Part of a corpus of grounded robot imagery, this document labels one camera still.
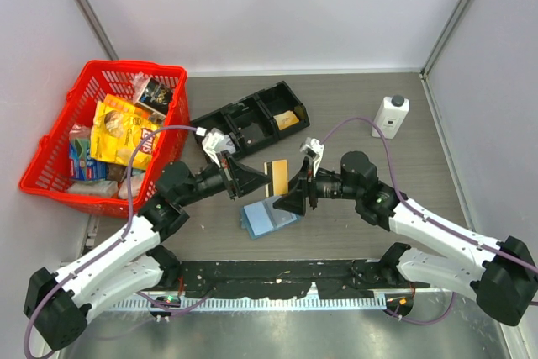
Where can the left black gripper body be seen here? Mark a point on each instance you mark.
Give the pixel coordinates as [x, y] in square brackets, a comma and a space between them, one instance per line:
[229, 176]

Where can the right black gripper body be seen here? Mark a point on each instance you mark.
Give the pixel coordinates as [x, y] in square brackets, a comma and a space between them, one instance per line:
[312, 185]

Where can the blue leather card holder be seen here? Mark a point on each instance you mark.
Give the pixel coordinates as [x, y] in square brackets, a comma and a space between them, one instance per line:
[261, 218]

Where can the gold card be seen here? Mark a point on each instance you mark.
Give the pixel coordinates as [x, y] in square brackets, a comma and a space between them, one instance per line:
[286, 120]

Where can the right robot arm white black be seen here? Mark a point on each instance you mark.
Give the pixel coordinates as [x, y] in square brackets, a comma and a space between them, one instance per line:
[499, 275]

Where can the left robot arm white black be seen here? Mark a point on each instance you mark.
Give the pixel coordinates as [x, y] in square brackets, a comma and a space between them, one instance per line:
[61, 304]

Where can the black three-compartment organizer tray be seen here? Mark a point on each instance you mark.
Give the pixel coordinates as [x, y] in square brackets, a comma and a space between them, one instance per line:
[250, 121]

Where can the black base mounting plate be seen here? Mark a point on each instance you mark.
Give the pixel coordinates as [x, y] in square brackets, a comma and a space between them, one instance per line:
[282, 279]

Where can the white bottle grey cap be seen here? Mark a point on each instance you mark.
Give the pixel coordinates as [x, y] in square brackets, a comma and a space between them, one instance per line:
[391, 114]

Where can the black snack box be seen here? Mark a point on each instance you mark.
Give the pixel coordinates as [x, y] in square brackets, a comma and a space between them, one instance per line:
[152, 96]

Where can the yellow Lays chips bag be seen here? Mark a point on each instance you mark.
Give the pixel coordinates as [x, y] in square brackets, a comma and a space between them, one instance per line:
[117, 129]

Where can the blue packaged item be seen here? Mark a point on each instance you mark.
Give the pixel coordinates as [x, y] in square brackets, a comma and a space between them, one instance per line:
[83, 168]

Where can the red plastic shopping basket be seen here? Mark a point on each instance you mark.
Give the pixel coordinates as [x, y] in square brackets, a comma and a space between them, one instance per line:
[48, 173]

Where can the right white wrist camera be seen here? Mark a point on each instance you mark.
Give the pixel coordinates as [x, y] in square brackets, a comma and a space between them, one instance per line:
[314, 150]

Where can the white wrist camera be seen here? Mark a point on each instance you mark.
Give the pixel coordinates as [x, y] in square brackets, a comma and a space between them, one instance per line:
[214, 142]
[314, 150]

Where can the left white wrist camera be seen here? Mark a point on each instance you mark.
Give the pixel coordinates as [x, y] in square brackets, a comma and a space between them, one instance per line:
[214, 142]

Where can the aluminium rail frame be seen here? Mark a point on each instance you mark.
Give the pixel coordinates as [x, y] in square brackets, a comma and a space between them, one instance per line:
[157, 266]

